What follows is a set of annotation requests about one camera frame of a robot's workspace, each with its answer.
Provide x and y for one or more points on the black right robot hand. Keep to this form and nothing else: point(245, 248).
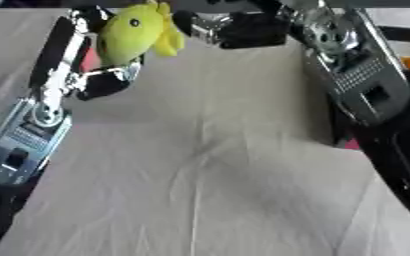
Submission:
point(252, 28)

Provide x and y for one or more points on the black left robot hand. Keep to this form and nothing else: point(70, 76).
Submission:
point(52, 56)

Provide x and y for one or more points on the yellow-green soft toy fish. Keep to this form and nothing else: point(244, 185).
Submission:
point(134, 33)

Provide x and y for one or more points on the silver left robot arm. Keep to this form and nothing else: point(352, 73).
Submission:
point(22, 146)

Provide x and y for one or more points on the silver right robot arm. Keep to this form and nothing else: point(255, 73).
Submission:
point(372, 83)

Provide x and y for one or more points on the red object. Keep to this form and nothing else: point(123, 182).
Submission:
point(89, 60)

